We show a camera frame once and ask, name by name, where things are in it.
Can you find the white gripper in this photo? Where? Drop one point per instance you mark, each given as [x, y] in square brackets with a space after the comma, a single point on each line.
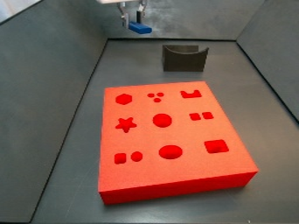
[121, 7]

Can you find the blue square-circle object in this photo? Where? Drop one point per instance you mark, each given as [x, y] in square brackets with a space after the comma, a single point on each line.
[139, 28]

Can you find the black curved fixture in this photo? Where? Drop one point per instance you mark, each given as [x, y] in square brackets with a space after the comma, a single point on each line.
[184, 58]

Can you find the red foam shape block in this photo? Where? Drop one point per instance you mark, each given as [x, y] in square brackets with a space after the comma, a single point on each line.
[167, 143]

